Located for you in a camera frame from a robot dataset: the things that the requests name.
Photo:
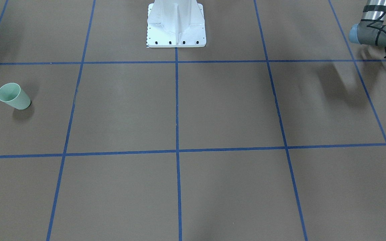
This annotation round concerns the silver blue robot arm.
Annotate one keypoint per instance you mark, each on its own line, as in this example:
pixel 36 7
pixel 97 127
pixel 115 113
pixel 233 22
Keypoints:
pixel 371 29

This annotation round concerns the green plastic cup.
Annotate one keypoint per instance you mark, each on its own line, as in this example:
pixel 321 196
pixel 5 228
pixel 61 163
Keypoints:
pixel 13 95

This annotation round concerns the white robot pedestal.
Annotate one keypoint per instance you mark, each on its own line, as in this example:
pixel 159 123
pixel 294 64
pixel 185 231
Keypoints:
pixel 175 24

